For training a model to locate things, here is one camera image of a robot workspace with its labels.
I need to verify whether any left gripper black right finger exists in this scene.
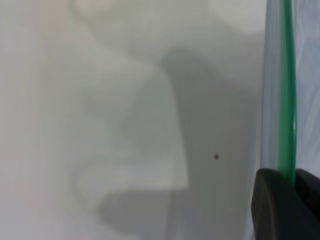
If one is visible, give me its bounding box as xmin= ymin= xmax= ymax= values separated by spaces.
xmin=294 ymin=167 xmax=320 ymax=240

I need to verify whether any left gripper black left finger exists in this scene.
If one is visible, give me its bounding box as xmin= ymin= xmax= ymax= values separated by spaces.
xmin=250 ymin=167 xmax=311 ymax=240

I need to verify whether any clear zip bag green zipper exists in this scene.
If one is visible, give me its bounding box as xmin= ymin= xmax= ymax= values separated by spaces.
xmin=247 ymin=0 xmax=320 ymax=240

